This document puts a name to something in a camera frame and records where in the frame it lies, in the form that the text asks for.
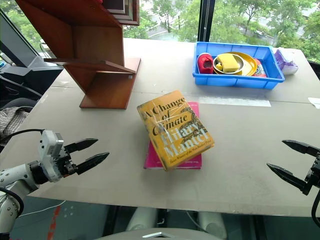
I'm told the red cup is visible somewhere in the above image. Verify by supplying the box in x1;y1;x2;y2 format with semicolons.
196;52;215;75

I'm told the yellow hardcover book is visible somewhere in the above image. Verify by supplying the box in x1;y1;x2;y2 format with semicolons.
136;89;216;173

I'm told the brown wooden bookshelf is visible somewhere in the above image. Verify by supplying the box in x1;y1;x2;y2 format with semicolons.
15;0;142;110

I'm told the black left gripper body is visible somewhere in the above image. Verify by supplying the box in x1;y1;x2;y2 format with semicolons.
57;144;79;178

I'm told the white table leg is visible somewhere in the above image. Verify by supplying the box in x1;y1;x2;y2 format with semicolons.
198;211;229;240
125;206;158;232

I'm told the red snack package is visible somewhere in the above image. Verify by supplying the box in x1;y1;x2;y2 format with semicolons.
250;58;269;79

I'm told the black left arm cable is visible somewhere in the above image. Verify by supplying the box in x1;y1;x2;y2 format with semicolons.
0;128;47;154

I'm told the yellow sponge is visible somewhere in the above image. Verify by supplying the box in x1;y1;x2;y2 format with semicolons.
216;54;240;74

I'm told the yellow plate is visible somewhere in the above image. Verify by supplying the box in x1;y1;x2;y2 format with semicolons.
219;51;258;77

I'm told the black office chair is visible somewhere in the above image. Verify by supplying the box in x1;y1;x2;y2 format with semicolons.
0;96;39;112

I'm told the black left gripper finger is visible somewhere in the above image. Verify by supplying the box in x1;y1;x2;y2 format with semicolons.
74;151;111;176
64;138;99;154

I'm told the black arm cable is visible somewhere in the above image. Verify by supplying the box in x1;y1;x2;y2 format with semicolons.
0;128;47;154
310;189;320;229

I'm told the purple white plastic bag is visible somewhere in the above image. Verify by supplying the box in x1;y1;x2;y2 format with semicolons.
273;48;300;76

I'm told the black window pillar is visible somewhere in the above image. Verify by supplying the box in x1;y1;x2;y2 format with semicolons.
197;0;215;44

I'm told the checkered cloth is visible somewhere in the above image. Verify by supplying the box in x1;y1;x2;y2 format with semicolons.
0;106;30;146

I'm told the pink book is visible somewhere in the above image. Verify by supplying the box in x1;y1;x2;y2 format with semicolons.
143;100;203;171

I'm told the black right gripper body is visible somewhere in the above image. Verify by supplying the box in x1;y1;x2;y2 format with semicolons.
304;151;320;189

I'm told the metal bowl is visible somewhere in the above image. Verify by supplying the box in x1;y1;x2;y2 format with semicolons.
212;54;245;76

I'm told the white paper sheet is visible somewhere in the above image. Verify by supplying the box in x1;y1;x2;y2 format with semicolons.
307;96;320;110

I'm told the white floor cable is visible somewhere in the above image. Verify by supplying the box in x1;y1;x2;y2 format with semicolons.
18;199;67;219

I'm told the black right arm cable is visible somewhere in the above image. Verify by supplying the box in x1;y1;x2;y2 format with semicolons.
310;189;320;229

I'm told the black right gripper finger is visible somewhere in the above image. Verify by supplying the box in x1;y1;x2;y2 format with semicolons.
266;162;312;197
281;139;320;158

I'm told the dark computer monitor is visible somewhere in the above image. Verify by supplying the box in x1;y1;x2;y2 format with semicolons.
0;9;39;69

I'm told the blue plastic bin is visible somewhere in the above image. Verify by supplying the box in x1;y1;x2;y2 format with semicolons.
191;41;286;91

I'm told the clear tape strip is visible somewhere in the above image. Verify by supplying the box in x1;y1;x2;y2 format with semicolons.
198;95;272;108

